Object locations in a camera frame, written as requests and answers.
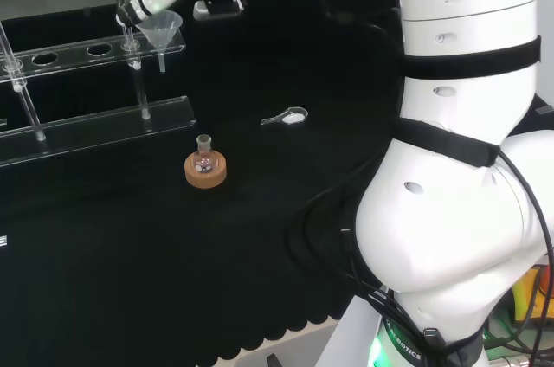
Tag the clear plastic funnel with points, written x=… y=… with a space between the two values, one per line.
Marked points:
x=159 y=27

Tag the clear acrylic funnel stand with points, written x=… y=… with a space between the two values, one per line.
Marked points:
x=108 y=124

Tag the glass weighing funnel white powder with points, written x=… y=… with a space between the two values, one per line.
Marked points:
x=294 y=117

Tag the small round-bottom glass flask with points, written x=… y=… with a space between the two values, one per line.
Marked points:
x=204 y=161

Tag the black cloth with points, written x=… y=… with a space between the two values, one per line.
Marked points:
x=130 y=254

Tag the yellow stop button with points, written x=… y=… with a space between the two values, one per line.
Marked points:
x=526 y=293

